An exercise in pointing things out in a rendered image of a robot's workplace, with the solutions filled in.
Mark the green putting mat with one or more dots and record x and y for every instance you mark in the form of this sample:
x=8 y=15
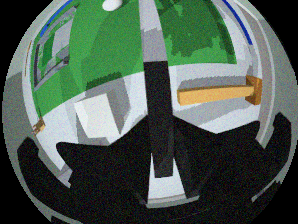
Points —
x=106 y=45

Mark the white ball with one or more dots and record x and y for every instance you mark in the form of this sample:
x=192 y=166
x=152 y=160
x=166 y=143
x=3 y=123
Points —
x=110 y=5

